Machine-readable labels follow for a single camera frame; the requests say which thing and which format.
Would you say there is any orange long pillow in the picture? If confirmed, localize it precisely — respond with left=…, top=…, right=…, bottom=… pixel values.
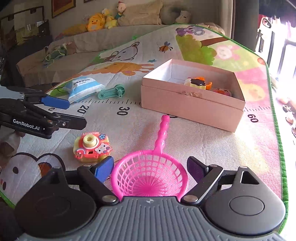
left=62, top=24, right=88, bottom=36

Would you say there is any doll with red hat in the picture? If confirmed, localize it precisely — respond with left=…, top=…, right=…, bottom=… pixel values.
left=115, top=1, right=126, bottom=20

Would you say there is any beige pillow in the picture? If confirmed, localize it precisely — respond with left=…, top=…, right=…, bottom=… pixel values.
left=118, top=1, right=163, bottom=27

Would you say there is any glass fish tank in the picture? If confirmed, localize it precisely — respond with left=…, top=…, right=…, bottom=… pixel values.
left=1, top=6, right=51, bottom=49

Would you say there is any yellow duck plush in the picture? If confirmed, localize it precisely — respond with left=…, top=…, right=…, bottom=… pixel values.
left=86, top=13, right=105, bottom=32

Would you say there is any white bear plush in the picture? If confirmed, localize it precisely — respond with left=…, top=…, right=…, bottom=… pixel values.
left=175, top=11, right=191, bottom=24

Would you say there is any green clothes pile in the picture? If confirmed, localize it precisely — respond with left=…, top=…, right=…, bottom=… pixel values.
left=43, top=45, right=68, bottom=67

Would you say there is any framed picture on wall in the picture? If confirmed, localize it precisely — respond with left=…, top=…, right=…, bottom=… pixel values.
left=51, top=0, right=76, bottom=18

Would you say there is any teal plastic crank toy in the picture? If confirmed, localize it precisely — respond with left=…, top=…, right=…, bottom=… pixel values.
left=97, top=84, right=125, bottom=100

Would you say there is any pink cartoon toy camera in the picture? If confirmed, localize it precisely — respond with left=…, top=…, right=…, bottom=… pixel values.
left=73, top=132, right=113, bottom=163

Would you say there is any small yellow plush toy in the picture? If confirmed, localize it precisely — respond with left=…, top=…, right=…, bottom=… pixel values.
left=102, top=8, right=118, bottom=29

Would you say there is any beige covered sofa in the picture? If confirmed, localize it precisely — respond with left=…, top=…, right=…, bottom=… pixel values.
left=16, top=25, right=164, bottom=87

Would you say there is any yellow pudding toy brown lid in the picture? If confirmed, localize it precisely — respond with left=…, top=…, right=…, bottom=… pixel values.
left=184, top=77, right=206, bottom=90

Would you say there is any pink plastic toy strainer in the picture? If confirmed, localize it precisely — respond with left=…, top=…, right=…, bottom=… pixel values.
left=110, top=115, right=188, bottom=200

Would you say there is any blue white tissue pack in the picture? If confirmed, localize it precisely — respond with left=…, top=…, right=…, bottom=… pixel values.
left=63, top=76, right=105, bottom=103

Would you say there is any orange plastic fish toy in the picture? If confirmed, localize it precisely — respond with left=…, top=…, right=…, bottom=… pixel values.
left=206, top=82, right=212, bottom=90

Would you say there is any grey neck pillow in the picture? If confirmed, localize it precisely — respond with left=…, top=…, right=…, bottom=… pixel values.
left=159, top=5, right=183, bottom=25

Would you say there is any pink cardboard box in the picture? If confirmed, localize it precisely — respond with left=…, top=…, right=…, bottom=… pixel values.
left=141, top=59, right=245, bottom=132

